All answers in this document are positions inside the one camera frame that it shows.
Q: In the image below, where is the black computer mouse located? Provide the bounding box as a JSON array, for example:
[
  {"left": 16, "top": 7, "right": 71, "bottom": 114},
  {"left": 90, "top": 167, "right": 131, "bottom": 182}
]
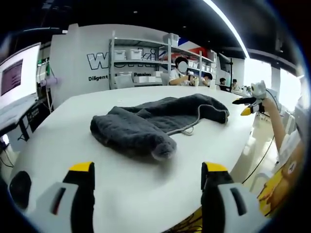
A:
[{"left": 9, "top": 170, "right": 32, "bottom": 210}]

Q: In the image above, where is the grey towel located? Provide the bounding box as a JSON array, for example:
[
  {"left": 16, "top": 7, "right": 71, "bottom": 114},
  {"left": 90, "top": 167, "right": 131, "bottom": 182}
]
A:
[{"left": 89, "top": 93, "right": 230, "bottom": 161}]

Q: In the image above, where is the white table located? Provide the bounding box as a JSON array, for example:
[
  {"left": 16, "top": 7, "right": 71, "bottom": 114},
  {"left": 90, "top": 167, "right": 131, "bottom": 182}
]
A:
[{"left": 8, "top": 85, "right": 258, "bottom": 233}]

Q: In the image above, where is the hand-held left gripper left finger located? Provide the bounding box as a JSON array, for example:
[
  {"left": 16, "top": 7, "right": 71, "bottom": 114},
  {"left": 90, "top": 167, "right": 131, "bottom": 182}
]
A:
[{"left": 35, "top": 161, "right": 96, "bottom": 233}]

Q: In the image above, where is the ceiling light strip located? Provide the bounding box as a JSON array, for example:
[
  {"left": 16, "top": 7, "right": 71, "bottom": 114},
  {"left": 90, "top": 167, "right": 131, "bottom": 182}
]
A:
[{"left": 203, "top": 0, "right": 250, "bottom": 59}]

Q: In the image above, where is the black cable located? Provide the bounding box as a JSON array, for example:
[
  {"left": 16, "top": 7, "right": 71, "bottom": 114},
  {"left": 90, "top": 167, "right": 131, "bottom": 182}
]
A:
[{"left": 242, "top": 135, "right": 276, "bottom": 185}]

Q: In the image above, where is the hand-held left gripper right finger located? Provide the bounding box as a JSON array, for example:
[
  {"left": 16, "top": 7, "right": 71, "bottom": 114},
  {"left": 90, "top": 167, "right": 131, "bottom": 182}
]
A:
[{"left": 200, "top": 162, "right": 264, "bottom": 233}]

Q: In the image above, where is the computer monitor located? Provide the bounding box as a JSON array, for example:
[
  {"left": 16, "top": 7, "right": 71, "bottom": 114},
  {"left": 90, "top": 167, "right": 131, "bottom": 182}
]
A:
[{"left": 0, "top": 42, "right": 42, "bottom": 112}]

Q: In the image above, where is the purple roll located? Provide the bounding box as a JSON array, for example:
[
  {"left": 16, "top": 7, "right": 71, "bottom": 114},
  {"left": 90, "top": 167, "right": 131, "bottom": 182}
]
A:
[{"left": 40, "top": 77, "right": 60, "bottom": 87}]

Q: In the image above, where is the grey chair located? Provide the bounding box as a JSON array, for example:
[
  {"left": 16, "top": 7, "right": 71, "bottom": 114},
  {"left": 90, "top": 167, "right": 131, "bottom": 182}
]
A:
[{"left": 160, "top": 72, "right": 171, "bottom": 86}]

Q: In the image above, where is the green clamp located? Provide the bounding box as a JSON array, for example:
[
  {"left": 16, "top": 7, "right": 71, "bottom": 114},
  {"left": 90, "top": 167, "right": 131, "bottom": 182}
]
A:
[{"left": 43, "top": 60, "right": 53, "bottom": 77}]

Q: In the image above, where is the grey monitor desk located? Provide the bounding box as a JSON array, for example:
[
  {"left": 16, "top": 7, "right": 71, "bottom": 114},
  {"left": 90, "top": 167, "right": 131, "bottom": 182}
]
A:
[{"left": 0, "top": 96, "right": 41, "bottom": 143}]

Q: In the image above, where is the shelf with white bins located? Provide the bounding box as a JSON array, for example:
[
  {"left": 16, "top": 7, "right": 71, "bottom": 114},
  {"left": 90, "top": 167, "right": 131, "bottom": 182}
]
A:
[{"left": 113, "top": 33, "right": 217, "bottom": 84}]

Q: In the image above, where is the grey metal shelf rack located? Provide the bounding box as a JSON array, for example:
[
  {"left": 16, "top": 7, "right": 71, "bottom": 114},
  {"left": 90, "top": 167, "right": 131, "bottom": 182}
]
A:
[{"left": 108, "top": 30, "right": 218, "bottom": 90}]

